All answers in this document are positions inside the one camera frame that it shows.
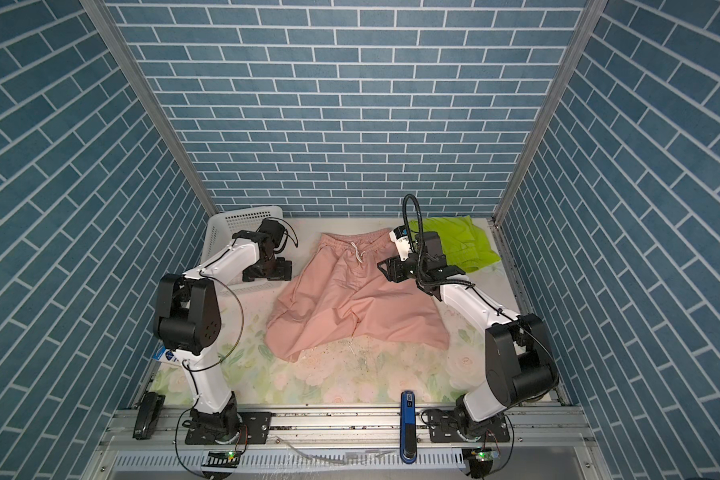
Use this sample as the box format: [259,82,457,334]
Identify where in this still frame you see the neon green shorts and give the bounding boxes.
[423,216,501,273]

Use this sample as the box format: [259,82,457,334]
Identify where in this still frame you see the blue handheld tool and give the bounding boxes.
[399,390,418,465]

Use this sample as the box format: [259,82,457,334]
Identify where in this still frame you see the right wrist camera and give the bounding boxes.
[389,226,412,261]

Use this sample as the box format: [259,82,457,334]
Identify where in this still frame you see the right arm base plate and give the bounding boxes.
[420,408,511,443]

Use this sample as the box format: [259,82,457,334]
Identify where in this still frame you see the white slotted cable duct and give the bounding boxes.
[113,448,466,473]

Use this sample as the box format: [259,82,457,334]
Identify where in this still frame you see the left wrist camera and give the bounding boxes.
[257,217,289,249]

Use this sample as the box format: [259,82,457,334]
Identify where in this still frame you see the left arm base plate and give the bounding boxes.
[182,410,272,445]

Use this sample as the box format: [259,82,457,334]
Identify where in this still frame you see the pink shorts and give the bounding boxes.
[265,229,450,362]

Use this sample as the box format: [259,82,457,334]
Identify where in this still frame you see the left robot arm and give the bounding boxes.
[153,218,292,425]

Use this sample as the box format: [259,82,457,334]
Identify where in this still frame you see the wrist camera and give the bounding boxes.
[257,217,289,249]
[389,226,412,261]

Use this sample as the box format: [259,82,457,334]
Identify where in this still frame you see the black stapler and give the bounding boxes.
[132,392,165,440]

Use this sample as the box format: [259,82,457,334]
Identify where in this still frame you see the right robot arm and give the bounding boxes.
[378,226,559,425]

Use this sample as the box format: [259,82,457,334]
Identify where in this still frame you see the aluminium front rail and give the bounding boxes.
[100,402,596,451]

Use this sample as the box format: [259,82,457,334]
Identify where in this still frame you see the white plastic basket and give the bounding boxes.
[201,206,283,261]

